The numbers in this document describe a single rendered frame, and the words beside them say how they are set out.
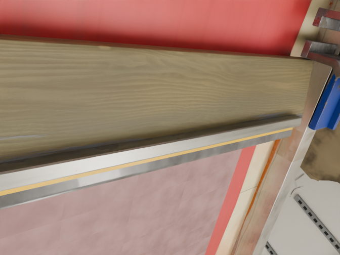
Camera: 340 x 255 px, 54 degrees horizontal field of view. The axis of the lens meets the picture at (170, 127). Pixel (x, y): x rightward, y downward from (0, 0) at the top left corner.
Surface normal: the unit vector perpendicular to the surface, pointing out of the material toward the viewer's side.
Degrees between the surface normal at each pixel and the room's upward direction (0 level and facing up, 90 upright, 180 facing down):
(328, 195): 90
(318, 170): 91
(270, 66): 33
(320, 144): 86
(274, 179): 90
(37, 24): 21
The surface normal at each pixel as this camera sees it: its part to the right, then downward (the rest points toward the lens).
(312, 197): -0.73, 0.11
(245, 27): 0.64, 0.44
